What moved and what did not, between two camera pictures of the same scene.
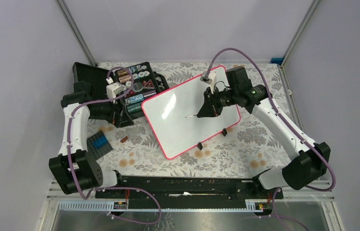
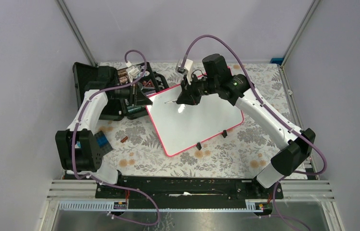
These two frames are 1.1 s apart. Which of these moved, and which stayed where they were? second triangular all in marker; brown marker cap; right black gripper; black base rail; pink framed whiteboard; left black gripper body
Moved: left black gripper body; right black gripper
Stayed: black base rail; brown marker cap; pink framed whiteboard; second triangular all in marker
